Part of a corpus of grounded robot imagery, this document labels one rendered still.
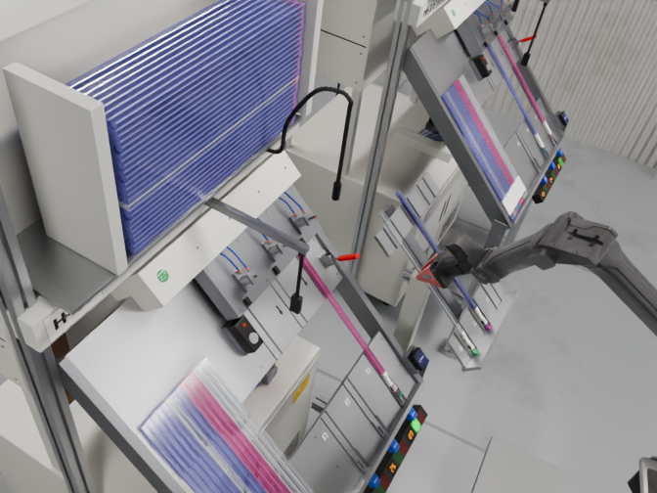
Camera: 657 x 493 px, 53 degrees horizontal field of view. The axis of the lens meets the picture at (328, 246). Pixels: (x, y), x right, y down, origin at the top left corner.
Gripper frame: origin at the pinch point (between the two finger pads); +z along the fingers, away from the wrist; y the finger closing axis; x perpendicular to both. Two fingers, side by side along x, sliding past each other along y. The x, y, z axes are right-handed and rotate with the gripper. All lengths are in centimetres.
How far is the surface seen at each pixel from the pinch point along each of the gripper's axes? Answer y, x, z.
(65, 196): 76, -71, -14
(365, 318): 18.2, -1.4, 9.1
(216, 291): 54, -38, 2
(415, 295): -8.6, 11.3, 14.1
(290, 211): 25.7, -38.9, 0.7
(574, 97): -250, 48, 40
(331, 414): 46.2, 5.2, 7.7
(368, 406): 36.3, 12.7, 7.3
